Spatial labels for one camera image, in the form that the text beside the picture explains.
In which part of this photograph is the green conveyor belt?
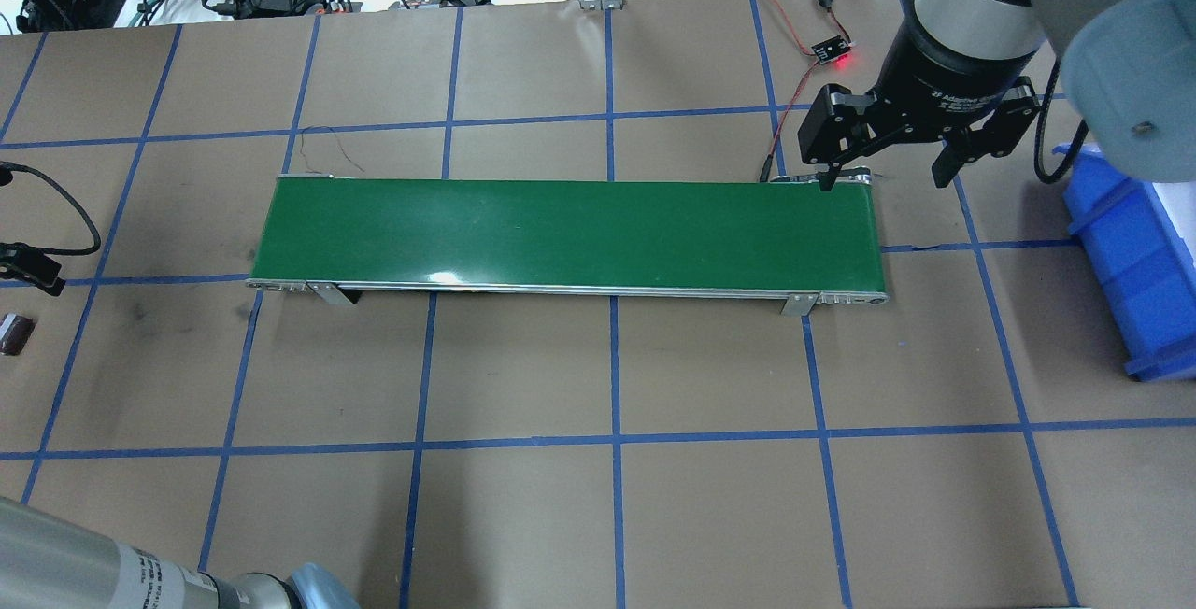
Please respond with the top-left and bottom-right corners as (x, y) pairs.
(248, 175), (891, 315)

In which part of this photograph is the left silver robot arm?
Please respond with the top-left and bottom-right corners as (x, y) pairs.
(1, 498), (359, 608)

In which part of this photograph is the red black wire with sensor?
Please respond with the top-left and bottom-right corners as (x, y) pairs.
(753, 0), (858, 184)

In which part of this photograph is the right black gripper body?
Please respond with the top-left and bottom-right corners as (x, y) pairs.
(797, 25), (1042, 165)

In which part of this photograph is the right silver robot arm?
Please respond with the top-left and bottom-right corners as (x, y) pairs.
(798, 0), (1192, 191)

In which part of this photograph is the blue plastic bin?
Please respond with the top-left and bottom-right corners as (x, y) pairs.
(1064, 145), (1195, 382)

